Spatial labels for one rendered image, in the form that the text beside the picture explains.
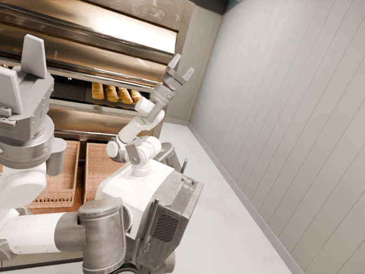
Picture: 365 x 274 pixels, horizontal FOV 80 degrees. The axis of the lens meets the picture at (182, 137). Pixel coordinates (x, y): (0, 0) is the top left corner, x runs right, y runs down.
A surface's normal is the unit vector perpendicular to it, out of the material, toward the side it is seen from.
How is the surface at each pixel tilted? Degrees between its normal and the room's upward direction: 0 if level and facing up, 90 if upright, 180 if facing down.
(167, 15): 90
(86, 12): 70
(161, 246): 90
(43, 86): 24
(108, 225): 57
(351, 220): 90
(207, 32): 90
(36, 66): 112
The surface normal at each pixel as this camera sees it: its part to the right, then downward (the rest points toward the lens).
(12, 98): 0.05, 0.73
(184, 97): 0.27, 0.45
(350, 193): -0.92, -0.13
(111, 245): 0.67, -0.10
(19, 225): -0.14, -0.86
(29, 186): 0.40, 0.78
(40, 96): 0.45, -0.62
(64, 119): 0.41, 0.13
